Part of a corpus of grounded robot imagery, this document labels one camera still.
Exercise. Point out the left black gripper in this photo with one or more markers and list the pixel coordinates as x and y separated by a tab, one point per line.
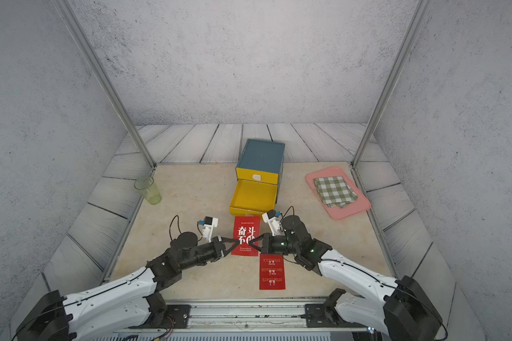
217	248

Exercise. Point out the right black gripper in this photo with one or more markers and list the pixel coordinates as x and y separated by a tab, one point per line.
267	247

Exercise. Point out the yellow drawer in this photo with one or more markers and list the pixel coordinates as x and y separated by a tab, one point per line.
258	176
253	198

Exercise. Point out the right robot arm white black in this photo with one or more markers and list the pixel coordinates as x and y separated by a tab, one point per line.
366	293

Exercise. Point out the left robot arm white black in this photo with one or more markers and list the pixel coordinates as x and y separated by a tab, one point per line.
134	300

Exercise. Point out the teal drawer cabinet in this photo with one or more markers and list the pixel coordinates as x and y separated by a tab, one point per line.
263	155

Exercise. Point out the green checkered cloth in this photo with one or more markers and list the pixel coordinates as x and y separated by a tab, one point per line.
335	192

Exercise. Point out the pink tray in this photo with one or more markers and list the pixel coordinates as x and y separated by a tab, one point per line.
337	213

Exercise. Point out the green transparent plastic cup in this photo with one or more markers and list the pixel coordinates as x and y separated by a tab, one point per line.
147	188

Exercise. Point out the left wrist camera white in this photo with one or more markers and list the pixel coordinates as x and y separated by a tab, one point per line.
206	227

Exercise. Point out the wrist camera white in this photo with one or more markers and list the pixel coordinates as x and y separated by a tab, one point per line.
273	219
206	227

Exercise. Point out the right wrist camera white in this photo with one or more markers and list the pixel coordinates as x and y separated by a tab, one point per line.
273	219

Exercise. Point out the aluminium front rail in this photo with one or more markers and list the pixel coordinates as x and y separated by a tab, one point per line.
247	317

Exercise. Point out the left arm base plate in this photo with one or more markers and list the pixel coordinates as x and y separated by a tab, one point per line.
177	315

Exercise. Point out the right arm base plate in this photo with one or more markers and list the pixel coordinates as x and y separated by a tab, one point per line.
318	316

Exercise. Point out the right aluminium frame post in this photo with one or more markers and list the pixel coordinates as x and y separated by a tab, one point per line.
401	58

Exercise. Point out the aluminium frame post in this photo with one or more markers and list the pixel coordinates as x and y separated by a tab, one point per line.
77	33
401	58

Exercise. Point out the left aluminium frame post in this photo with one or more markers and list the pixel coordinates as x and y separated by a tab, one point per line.
77	33

